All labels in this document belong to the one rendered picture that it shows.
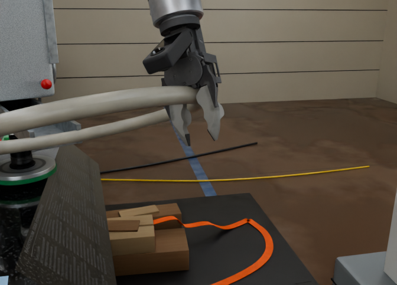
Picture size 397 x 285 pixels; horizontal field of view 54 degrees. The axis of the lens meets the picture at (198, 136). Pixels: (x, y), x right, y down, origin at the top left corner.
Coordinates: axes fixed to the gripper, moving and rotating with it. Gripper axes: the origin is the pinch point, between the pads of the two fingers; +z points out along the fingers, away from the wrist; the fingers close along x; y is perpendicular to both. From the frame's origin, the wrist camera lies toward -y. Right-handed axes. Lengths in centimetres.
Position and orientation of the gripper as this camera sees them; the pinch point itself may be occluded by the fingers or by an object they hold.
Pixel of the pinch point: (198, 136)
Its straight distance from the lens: 65.6
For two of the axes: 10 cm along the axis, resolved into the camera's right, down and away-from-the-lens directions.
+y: 4.2, -0.9, 9.0
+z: 2.1, 9.8, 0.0
